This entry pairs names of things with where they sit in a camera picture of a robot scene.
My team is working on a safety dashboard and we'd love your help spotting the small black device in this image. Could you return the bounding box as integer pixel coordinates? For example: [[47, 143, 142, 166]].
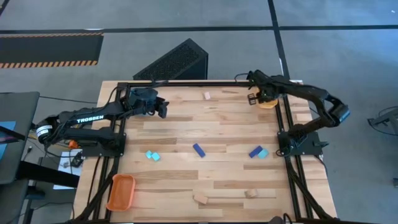
[[70, 152, 84, 168]]

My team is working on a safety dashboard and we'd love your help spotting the black side desk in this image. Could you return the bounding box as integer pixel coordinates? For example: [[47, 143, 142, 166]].
[[0, 91, 40, 185]]

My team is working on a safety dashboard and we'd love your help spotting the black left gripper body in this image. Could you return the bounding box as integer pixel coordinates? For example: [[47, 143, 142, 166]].
[[126, 88, 161, 116]]

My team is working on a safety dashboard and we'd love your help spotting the white paper sheet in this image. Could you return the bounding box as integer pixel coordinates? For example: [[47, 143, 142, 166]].
[[52, 148, 84, 190]]

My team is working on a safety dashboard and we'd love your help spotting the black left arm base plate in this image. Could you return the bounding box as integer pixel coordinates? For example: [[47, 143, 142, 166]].
[[81, 133, 127, 157]]

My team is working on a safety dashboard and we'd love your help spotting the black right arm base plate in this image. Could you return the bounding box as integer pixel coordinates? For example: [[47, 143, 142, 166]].
[[277, 131, 321, 156]]

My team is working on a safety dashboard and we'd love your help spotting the black desk support beam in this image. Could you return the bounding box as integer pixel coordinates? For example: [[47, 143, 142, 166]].
[[17, 161, 80, 189]]

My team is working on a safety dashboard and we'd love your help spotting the black aluminium table frame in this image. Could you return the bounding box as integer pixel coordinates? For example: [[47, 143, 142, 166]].
[[70, 80, 341, 224]]

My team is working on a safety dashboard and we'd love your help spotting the black hazard-striped floor mat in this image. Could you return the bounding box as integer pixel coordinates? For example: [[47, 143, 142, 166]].
[[0, 32, 104, 69]]

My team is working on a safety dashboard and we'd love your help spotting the grey chair base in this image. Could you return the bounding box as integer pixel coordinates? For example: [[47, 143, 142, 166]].
[[368, 106, 398, 137]]

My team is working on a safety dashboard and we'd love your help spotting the black floor cable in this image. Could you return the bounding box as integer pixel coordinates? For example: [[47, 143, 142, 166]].
[[39, 95, 98, 105]]

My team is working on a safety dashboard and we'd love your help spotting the orange plastic bin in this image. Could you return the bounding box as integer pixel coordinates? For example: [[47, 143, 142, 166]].
[[106, 173, 137, 212]]

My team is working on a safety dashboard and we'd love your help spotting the black perforated computer case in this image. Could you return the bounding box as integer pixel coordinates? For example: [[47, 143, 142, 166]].
[[132, 38, 209, 81]]

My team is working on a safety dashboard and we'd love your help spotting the dark blue block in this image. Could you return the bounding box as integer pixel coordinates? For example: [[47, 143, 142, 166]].
[[192, 142, 206, 159], [248, 145, 264, 159]]

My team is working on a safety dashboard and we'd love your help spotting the yellow plastic bin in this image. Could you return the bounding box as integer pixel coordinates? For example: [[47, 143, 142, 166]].
[[257, 98, 279, 110]]

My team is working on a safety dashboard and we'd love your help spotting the blue screen tablet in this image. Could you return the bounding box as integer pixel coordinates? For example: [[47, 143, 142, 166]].
[[0, 120, 17, 159]]

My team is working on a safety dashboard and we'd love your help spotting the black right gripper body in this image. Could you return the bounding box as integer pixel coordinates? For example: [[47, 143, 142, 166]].
[[247, 70, 280, 103]]

